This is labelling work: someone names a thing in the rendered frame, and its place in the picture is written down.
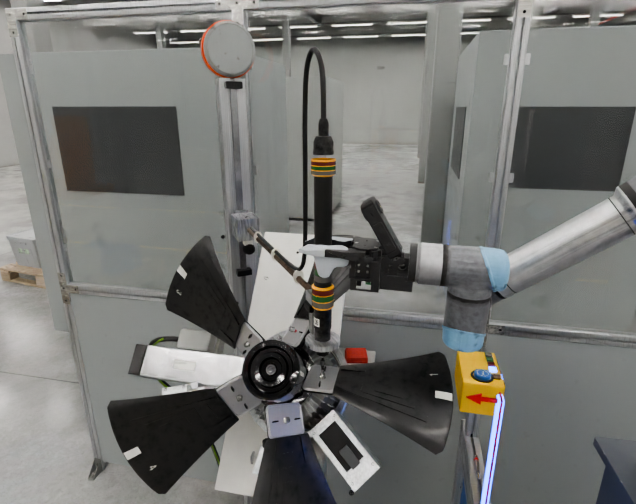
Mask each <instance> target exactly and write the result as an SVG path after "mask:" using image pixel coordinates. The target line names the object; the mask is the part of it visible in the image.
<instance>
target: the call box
mask: <svg viewBox="0 0 636 504"><path fill-rule="evenodd" d="M492 357H493V359H494V363H495V367H496V369H497V372H490V371H489V367H488V364H487V360H486V357H485V352H476V351H475V352H470V353H466V352H460V351H457V357H456V366H455V375H454V376H455V384H456V391H457V398H458V405H459V410H460V411H461V412H467V413H474V414H482V415H489V416H494V413H495V406H496V403H490V402H482V401H481V405H480V404H478V403H476V402H474V401H472V400H470V399H468V398H466V396H470V395H475V394H480V393H482V397H489V398H497V394H498V395H499V392H501V394H502V395H503V398H504V392H505V385H504V382H503V379H502V376H501V373H500V370H499V366H498V363H497V360H496V357H495V354H494V353H492ZM476 369H484V370H488V372H490V374H491V379H490V380H487V381H483V380H479V379H477V378H475V377H474V371H475V370H476ZM492 374H499V375H500V377H501V380H495V379H493V376H492Z"/></svg>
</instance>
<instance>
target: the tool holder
mask: <svg viewBox="0 0 636 504"><path fill-rule="evenodd" d="M311 291H312V289H309V290H306V300H307V301H304V307H305V309H306V310H307V311H308V312H309V332H310V333H309V334H308V335H307V336H306V337H305V340H304V343H305V344H306V346H307V348H309V349H310V350H312V351H316V352H330V351H333V350H335V349H337V348H338V347H339V345H340V337H339V335H338V334H336V333H335V332H332V331H331V339H330V340H329V341H327V342H318V341H316V340H315V328H314V308H313V307H312V292H311Z"/></svg>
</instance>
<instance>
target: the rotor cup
mask: <svg viewBox="0 0 636 504"><path fill-rule="evenodd" d="M269 364H273V365H275V367H276V371H275V373H274V374H272V375H269V374H267V373H266V367H267V365H269ZM312 365H315V363H314V361H313V359H312V358H311V356H310V355H309V354H308V353H307V352H306V351H305V350H304V349H303V348H302V350H300V349H297V348H294V347H291V346H290V345H289V344H287V343H286V342H284V341H281V340H274V339H272V340H266V341H262V342H260V343H258V344H257V345H255V346H254V347H253V348H252V349H251V350H250V351H249V352H248V354H247V355H246V357H245V359H244V362H243V366H242V378H243V382H244V384H245V386H246V388H247V390H248V391H249V392H250V393H251V394H252V395H253V396H254V397H256V398H257V399H260V400H263V402H262V403H263V404H264V405H265V406H266V405H274V404H284V403H294V402H299V403H300V405H303V404H304V403H305V402H306V401H307V400H308V399H309V398H310V396H311V395H312V393H311V392H303V391H302V389H303V384H304V382H305V380H306V377H307V375H308V372H309V370H310V367H311V366H312ZM301 372H303V373H304V377H302V376H301V375H300V374H301ZM274 401H281V402H278V403H277V402H274Z"/></svg>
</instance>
